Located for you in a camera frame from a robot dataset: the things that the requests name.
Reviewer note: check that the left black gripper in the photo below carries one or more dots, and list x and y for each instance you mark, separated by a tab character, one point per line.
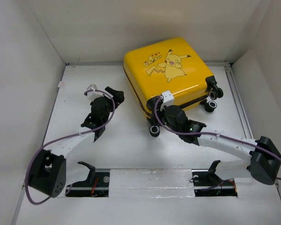
117	95

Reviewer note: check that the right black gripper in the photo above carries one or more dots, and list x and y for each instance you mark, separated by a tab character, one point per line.
160	113

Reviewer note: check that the yellow hard-shell suitcase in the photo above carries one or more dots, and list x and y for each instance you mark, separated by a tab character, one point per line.
171	65

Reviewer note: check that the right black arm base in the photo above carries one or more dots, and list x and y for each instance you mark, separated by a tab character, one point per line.
207	184

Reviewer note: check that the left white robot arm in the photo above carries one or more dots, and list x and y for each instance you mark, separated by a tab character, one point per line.
48	171

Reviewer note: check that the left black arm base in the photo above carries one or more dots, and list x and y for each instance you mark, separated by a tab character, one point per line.
94	182

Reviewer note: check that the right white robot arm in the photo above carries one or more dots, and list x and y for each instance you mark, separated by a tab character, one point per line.
259	159

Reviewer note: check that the small pink paper scrap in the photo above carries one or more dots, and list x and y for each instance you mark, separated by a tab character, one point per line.
61	84

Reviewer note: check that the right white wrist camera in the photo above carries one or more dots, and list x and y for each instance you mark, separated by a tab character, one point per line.
167	100

